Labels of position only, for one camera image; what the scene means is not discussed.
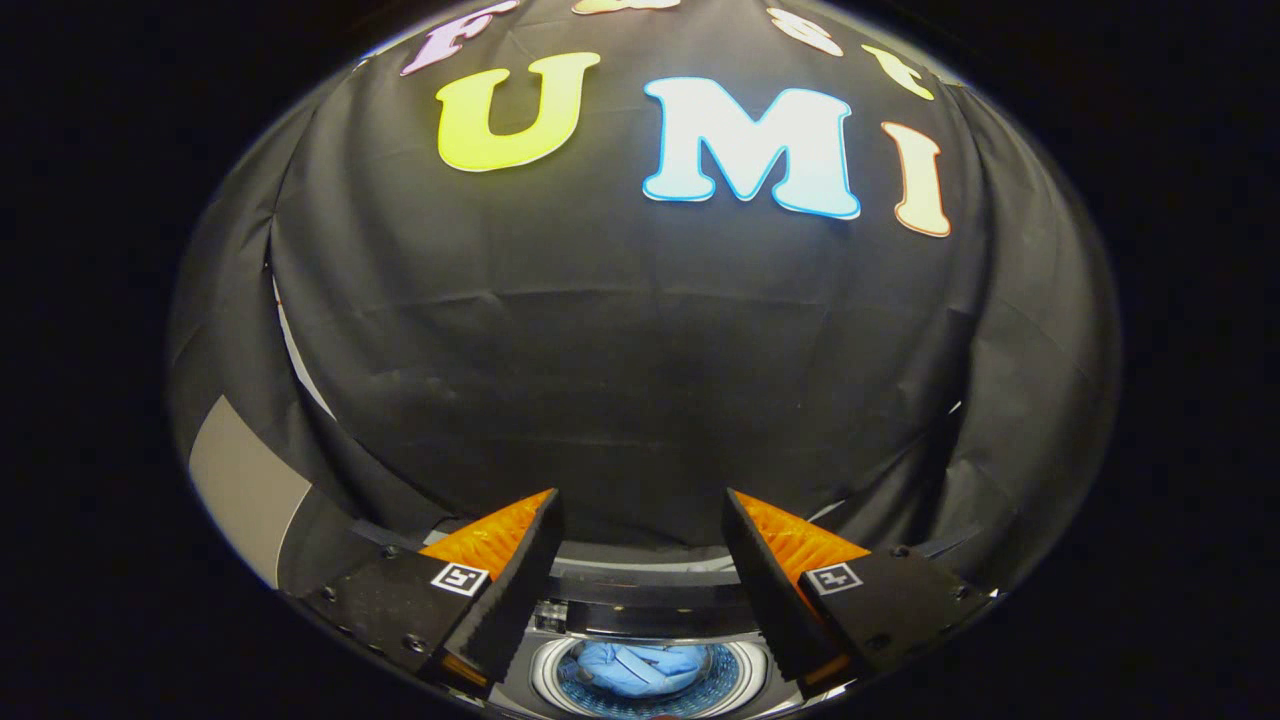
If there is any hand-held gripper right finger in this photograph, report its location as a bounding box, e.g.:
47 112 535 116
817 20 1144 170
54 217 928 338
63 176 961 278
722 488 996 696

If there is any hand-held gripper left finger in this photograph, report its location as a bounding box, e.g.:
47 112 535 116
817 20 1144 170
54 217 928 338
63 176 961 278
300 488 564 701

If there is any grey washing machine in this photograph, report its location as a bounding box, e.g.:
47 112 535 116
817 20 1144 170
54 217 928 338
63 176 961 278
485 545 811 720

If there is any light blue polo shirt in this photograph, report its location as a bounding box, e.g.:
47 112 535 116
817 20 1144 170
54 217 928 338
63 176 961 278
575 642 707 699

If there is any black backdrop cloth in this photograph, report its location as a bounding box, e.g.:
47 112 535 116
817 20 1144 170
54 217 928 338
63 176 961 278
168 0 1123 601

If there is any grey and black cabinet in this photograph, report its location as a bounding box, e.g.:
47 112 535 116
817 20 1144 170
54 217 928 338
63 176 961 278
188 394 451 593

